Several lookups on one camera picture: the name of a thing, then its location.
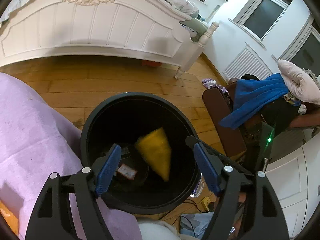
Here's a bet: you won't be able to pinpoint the purple tablecloth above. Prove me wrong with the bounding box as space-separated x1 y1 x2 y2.
1 73 142 239

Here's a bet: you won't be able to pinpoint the small red-white wrapper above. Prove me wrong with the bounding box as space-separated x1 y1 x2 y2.
117 164 137 180

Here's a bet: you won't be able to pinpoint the yellow snack wrapper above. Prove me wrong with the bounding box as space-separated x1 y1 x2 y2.
136 128 171 181

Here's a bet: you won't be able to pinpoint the blue towel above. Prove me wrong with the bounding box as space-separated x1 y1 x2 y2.
219 73 289 129

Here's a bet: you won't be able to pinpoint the white bed frame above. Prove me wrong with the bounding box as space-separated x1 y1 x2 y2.
1 0 219 77

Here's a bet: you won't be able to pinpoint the white window frame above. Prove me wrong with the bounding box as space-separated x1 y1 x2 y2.
235 0 293 41

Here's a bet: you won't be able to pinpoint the white cabinet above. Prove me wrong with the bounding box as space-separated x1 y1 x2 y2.
266 135 319 238

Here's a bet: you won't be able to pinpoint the pink pillow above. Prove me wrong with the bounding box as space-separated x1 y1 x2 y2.
278 60 319 106

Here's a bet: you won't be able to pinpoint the yellow power strip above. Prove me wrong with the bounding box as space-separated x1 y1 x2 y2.
201 197 211 211

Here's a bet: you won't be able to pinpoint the purple clothes on floor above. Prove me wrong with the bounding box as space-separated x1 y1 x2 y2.
202 78 227 93

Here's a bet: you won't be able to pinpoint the black round trash bin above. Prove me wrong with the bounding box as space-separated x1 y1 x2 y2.
80 92 200 215

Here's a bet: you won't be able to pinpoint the white radiator grille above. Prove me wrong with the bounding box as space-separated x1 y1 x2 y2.
222 45 272 80

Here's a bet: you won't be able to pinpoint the green blanket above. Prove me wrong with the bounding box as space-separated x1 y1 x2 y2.
180 18 208 42

